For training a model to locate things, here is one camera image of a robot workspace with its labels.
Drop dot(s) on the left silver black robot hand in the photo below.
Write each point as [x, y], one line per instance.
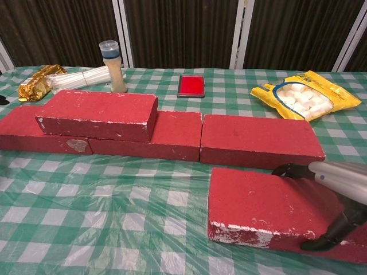
[3, 100]

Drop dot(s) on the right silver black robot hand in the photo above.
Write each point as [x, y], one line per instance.
[341, 177]

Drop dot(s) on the red brick white chipped edge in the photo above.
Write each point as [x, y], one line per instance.
[258, 200]

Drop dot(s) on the red foam brick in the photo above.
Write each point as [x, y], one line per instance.
[97, 109]
[177, 131]
[258, 140]

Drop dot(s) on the gold foil package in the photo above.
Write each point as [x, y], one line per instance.
[33, 86]

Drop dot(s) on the red brick grey patch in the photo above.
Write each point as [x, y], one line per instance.
[28, 137]

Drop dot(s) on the bundle of white straws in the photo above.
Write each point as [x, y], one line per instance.
[77, 78]

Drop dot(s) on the yellow bag white cubes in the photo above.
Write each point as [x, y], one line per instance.
[301, 97]

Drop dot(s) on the clear bottle blue cap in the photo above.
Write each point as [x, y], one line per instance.
[117, 77]

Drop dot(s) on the green white checkered tablecloth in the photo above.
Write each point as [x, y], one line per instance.
[229, 86]

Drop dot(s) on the clear plastic sheet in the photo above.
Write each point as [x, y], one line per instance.
[114, 217]

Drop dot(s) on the red ink pad case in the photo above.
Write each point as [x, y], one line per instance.
[191, 86]

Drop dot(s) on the dark brown pleated curtain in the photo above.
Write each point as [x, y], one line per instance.
[183, 31]

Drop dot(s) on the white metal frame post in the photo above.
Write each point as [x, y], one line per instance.
[5, 60]
[123, 34]
[242, 34]
[349, 43]

